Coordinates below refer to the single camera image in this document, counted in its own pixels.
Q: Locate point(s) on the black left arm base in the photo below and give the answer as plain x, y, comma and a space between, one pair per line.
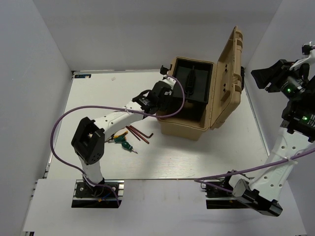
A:
84, 191

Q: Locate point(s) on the green orange stubby screwdriver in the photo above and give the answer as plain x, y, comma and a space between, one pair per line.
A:
119, 139

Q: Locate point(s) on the black toolbox tray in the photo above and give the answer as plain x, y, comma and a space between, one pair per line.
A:
194, 78

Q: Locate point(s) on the yellow black needle-nose pliers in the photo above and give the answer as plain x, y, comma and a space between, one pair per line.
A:
112, 137

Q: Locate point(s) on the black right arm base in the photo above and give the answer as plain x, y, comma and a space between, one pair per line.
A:
214, 192

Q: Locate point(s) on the blue label sticker left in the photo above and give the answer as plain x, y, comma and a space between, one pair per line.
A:
81, 76

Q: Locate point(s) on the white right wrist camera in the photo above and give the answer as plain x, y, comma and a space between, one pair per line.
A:
308, 51

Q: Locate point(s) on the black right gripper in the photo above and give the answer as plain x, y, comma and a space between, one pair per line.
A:
262, 76

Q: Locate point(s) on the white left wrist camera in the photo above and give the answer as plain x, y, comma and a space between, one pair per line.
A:
169, 80

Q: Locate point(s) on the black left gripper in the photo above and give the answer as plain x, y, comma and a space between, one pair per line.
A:
169, 98

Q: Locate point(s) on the tan plastic toolbox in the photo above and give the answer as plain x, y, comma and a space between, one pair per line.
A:
191, 120

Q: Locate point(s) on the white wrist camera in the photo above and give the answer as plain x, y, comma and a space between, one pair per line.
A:
308, 51
169, 80

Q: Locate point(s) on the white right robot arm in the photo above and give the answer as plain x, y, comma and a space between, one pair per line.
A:
296, 134

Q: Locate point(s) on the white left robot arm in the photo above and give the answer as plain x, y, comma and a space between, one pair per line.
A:
91, 134

